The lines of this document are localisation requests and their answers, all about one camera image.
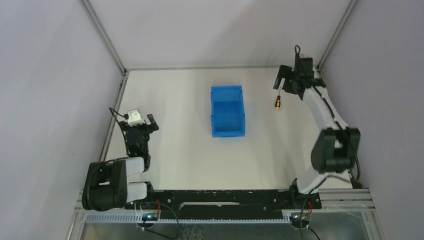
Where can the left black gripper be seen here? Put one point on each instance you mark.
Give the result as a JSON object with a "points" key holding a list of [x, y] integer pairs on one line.
{"points": [[141, 127]]}

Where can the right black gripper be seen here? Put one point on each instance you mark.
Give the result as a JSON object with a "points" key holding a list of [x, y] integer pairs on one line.
{"points": [[285, 81]]}

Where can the black yellow screwdriver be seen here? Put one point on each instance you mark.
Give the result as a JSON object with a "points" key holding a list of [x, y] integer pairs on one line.
{"points": [[278, 100]]}

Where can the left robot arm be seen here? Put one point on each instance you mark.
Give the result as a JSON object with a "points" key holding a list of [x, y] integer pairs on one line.
{"points": [[107, 186]]}

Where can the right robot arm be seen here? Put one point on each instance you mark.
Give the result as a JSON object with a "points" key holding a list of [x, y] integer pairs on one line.
{"points": [[335, 149]]}

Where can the blue plastic bin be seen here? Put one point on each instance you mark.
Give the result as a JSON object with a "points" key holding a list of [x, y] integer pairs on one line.
{"points": [[227, 118]]}

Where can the left green circuit board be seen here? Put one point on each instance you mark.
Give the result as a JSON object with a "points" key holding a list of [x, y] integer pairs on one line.
{"points": [[150, 217]]}

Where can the green circuit board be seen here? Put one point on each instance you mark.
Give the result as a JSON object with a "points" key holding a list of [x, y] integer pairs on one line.
{"points": [[150, 217], [299, 222]]}

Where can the right green circuit board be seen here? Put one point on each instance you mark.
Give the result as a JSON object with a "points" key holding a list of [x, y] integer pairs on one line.
{"points": [[299, 222]]}

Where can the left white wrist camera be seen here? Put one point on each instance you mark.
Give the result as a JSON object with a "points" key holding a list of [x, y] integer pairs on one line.
{"points": [[134, 118]]}

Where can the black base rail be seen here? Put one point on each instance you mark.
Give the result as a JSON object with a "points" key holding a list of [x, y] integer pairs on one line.
{"points": [[221, 203]]}

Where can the grey slotted cable duct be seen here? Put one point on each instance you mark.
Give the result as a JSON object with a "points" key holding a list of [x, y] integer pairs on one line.
{"points": [[131, 217]]}

